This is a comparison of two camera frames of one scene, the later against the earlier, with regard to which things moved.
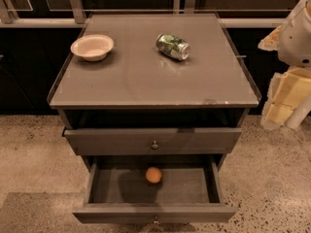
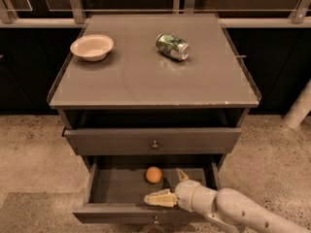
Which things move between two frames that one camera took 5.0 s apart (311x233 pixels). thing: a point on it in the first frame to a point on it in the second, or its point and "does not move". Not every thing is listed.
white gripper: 296,43 to 185,191
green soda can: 173,47 does not move
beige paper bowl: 92,47 does not move
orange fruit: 154,175 does not move
